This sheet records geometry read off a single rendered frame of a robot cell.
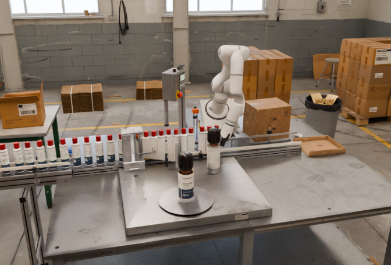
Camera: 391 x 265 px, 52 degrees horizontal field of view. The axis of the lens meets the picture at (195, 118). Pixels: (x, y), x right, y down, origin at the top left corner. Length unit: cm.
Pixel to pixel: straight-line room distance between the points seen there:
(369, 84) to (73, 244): 485
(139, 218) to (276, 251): 124
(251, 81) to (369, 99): 168
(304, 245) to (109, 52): 585
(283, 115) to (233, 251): 110
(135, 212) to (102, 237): 21
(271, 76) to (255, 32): 231
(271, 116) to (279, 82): 312
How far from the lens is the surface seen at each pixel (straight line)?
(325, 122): 515
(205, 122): 349
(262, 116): 314
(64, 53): 814
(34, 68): 830
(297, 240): 324
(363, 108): 624
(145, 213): 225
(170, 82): 268
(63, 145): 275
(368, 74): 613
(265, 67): 614
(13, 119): 395
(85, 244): 217
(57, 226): 233
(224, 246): 309
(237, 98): 289
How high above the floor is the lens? 210
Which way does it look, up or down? 20 degrees down
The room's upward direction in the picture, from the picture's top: straight up
